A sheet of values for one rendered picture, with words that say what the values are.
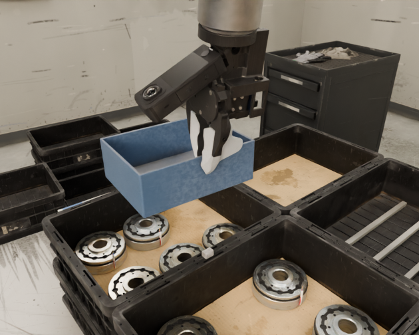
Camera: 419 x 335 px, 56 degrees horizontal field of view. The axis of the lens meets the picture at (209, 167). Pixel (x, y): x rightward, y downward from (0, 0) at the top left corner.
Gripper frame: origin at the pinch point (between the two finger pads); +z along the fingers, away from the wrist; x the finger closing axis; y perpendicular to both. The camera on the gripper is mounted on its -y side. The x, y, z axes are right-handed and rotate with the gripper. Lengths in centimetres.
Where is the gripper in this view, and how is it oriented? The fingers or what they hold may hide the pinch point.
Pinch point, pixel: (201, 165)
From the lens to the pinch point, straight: 58.4
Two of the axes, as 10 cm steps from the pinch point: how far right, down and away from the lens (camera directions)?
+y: 8.5, -2.5, 4.6
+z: -0.8, 8.1, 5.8
